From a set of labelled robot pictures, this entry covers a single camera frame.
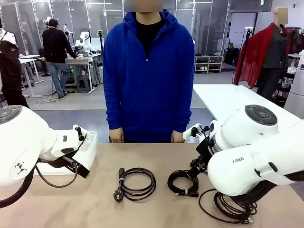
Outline small white background robot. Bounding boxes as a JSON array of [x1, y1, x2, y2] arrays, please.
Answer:
[[75, 30, 92, 53]]

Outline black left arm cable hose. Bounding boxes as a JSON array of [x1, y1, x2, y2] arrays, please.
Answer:
[[0, 166, 35, 209]]

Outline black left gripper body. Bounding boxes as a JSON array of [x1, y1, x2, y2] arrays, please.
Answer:
[[39, 154, 77, 170]]

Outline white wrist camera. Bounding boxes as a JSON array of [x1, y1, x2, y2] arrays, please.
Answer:
[[182, 123, 209, 141], [72, 124, 91, 141]]

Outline black power cable round plug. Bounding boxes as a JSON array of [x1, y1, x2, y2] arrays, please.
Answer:
[[113, 167, 157, 203]]

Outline clear plastic storage bin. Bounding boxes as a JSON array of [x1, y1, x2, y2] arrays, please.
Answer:
[[33, 130, 98, 176]]

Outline person in blue hoodie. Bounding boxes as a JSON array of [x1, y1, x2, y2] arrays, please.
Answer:
[[102, 9, 195, 143]]

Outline clothes rack with dark garments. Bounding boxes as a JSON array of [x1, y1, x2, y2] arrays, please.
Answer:
[[286, 26, 304, 56]]

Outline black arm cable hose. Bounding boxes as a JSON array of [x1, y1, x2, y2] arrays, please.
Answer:
[[0, 166, 35, 209], [237, 171, 304, 205]]

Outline mannequin in grey shirt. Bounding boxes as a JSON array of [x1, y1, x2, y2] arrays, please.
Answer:
[[256, 7, 291, 95]]

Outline thin black left camera cable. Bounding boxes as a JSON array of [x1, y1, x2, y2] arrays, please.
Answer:
[[35, 161, 79, 188]]

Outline person right hand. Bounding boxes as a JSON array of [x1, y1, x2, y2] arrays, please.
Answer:
[[109, 128, 124, 143]]

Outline wooden shoe rack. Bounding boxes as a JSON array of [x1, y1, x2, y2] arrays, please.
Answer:
[[194, 55, 224, 74]]

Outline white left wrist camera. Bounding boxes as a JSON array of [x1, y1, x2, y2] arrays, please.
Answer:
[[72, 124, 91, 141]]

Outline white height-adjustable desk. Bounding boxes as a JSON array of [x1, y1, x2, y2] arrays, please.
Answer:
[[19, 54, 45, 98]]

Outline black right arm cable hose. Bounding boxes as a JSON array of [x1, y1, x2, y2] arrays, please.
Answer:
[[237, 171, 304, 205]]

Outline person left hand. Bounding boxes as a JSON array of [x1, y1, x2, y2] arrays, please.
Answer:
[[171, 130, 186, 143]]

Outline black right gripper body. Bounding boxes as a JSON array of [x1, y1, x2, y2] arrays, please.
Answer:
[[196, 139, 216, 167]]

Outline large white table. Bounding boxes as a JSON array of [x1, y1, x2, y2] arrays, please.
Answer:
[[192, 84, 302, 124]]

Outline grey plastic stool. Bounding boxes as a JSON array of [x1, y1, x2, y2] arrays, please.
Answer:
[[76, 75, 92, 93]]

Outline person right forearm blue sleeve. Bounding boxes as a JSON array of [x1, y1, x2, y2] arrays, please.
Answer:
[[104, 92, 123, 130]]

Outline man in black jacket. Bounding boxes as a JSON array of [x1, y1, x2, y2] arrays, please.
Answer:
[[42, 18, 80, 99]]

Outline person left forearm blue sleeve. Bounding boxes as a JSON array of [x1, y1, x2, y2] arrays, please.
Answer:
[[172, 92, 192, 133]]

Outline red shawl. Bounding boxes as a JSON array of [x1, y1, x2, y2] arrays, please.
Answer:
[[234, 23, 289, 89]]

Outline grey cylindrical machine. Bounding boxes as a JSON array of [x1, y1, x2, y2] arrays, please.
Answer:
[[284, 68, 304, 113]]

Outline thin black USB cable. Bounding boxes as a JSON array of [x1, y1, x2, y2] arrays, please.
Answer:
[[198, 189, 258, 225]]

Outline black bags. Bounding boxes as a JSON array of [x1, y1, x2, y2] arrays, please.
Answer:
[[224, 47, 241, 66]]

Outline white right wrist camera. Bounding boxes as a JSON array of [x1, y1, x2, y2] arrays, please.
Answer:
[[182, 123, 209, 141]]

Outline black cable coil grey tie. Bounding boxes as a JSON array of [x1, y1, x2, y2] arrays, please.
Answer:
[[167, 169, 200, 198]]

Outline grey background workbench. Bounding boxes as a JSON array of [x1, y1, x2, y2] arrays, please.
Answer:
[[65, 56, 96, 95]]

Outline black camera stand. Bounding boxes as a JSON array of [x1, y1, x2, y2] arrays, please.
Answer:
[[98, 29, 105, 72]]

